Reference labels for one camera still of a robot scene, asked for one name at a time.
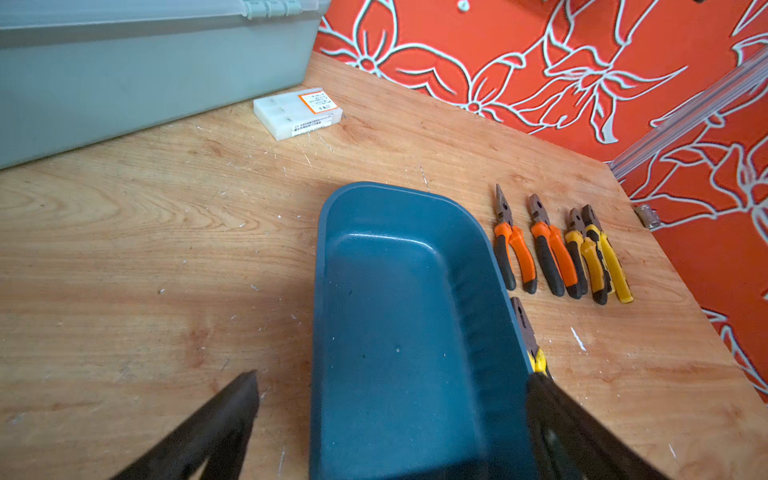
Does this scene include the orange combination pliers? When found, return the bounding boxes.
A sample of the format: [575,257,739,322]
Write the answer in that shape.
[527,194,582,299]

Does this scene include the translucent lidded storage container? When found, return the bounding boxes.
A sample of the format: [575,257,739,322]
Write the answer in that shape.
[1,1,330,168]

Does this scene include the yellow-orange large pliers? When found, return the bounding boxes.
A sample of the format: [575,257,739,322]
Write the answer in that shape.
[565,208,609,305]

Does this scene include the yellow needle-nose pliers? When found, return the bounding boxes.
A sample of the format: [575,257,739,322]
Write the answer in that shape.
[581,204,634,304]

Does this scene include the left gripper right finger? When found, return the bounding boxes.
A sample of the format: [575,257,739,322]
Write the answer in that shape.
[525,373,666,479]

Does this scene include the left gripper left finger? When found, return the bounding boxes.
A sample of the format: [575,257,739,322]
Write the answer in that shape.
[115,370,260,479]

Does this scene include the blue plastic storage box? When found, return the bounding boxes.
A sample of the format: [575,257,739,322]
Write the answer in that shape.
[309,182,538,479]

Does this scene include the yellow combination pliers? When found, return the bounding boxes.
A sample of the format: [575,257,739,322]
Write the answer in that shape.
[510,297,550,377]

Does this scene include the small white cardboard box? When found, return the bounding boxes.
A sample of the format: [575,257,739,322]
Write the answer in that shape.
[253,88,343,141]

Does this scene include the small orange needle-nose pliers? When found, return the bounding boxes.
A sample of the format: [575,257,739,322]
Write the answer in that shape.
[493,184,538,294]

